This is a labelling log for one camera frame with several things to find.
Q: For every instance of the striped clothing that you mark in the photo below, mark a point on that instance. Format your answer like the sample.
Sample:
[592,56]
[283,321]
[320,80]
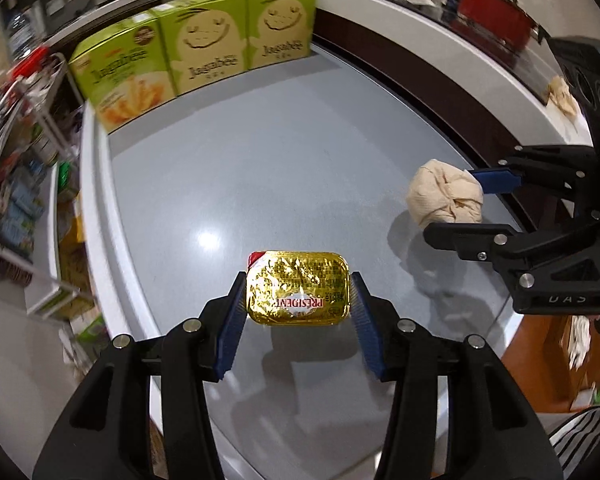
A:
[590,440]

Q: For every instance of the beige cloth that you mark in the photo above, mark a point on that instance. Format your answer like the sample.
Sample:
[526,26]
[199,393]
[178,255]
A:
[440,195]

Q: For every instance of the red pot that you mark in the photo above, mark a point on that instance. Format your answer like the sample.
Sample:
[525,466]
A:
[490,15]

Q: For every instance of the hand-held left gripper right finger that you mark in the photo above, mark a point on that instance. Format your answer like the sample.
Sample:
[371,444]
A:
[367,330]

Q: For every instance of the green smiling face snack box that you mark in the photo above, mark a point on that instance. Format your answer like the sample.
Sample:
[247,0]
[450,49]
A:
[280,30]
[205,45]

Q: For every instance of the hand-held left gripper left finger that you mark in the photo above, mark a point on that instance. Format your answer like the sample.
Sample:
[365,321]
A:
[230,330]

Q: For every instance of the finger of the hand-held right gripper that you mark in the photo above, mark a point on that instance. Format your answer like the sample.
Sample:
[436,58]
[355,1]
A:
[480,240]
[495,181]

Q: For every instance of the green snack box with fries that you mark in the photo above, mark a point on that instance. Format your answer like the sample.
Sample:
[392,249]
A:
[120,75]

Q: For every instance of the white kitchen counter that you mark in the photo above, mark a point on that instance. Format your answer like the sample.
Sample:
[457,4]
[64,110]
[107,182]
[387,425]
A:
[405,15]

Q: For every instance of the crumpled beige tissue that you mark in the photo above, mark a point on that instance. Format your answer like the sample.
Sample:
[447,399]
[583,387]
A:
[562,96]

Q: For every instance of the gold foil butter packet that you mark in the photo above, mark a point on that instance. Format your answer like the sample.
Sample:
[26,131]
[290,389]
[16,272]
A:
[297,285]

